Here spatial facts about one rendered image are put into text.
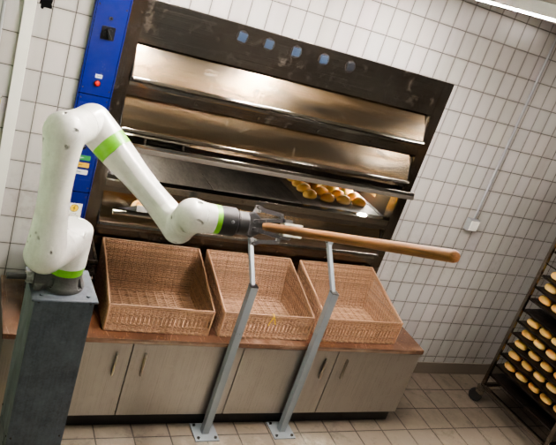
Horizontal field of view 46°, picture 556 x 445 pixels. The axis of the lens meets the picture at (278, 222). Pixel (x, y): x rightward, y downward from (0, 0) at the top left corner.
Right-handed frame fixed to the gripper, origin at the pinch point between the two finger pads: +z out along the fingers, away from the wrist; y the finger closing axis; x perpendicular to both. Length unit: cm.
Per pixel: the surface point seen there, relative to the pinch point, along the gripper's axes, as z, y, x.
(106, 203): -29, 1, -156
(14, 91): -83, -44, -133
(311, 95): 66, -74, -127
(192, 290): 26, 42, -159
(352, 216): 120, -13, -153
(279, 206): 68, -12, -152
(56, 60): -67, -61, -128
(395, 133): 126, -65, -129
